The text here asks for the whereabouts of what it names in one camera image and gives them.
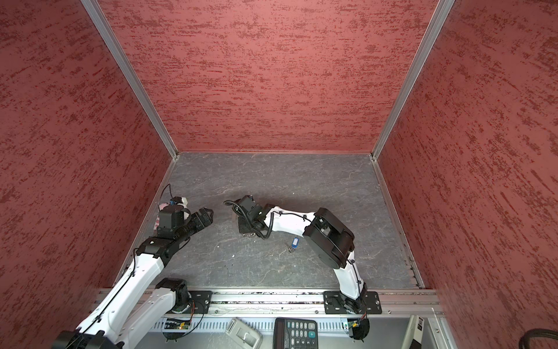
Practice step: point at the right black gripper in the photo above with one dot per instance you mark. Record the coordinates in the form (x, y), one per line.
(246, 222)

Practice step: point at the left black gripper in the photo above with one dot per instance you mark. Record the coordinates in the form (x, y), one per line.
(195, 220)

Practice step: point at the blue key tag with key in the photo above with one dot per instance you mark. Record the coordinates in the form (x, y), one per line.
(293, 245)

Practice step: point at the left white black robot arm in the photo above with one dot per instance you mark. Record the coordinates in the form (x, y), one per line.
(120, 321)

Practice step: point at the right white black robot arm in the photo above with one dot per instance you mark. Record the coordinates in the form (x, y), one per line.
(326, 234)

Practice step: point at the pink paw back scratcher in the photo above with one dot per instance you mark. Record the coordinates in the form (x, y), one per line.
(164, 218)

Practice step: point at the grey plastic device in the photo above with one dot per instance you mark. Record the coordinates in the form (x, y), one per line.
(243, 335)

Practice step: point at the black desk calculator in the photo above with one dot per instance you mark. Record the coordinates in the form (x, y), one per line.
(295, 333)

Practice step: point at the white box with label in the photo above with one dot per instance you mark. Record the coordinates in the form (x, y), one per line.
(414, 333)

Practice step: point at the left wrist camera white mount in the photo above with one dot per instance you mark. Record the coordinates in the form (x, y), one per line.
(178, 200)

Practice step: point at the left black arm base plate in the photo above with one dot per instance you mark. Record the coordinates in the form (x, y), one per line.
(192, 302)

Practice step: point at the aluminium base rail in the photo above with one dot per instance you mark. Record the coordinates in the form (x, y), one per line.
(309, 302)

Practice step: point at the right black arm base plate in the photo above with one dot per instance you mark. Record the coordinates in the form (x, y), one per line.
(337, 303)

